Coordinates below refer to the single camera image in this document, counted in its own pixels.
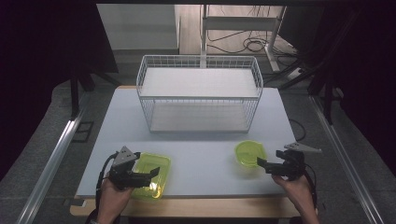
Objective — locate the white metal desk frame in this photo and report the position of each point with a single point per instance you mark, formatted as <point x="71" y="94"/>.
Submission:
<point x="239" y="25"/>

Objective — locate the white power strip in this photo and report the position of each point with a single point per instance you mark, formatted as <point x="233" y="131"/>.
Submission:
<point x="294" y="74"/>

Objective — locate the round green plastic bowl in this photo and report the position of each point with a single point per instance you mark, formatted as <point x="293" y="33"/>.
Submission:
<point x="249" y="153"/>

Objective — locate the white cabinet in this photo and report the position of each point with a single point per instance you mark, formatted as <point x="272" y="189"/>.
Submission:
<point x="137" y="26"/>

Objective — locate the aluminium floor rail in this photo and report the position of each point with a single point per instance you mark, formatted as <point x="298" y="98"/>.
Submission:
<point x="49" y="168"/>
<point x="345" y="161"/>

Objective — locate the person's left hand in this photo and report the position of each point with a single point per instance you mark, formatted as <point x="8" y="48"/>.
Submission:
<point x="113" y="199"/>

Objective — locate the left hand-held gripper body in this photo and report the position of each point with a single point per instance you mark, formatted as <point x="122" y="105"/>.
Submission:
<point x="124" y="169"/>

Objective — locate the black metal stand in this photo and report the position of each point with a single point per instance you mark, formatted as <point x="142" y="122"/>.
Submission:
<point x="323" y="84"/>
<point x="76" y="90"/>

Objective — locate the person's right hand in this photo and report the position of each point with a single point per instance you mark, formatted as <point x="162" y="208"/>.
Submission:
<point x="294" y="191"/>

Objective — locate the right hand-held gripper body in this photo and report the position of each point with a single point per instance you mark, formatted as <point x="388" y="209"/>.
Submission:
<point x="291" y="165"/>

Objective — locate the rectangular green plastic container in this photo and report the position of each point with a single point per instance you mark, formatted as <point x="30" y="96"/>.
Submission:
<point x="152" y="174"/>

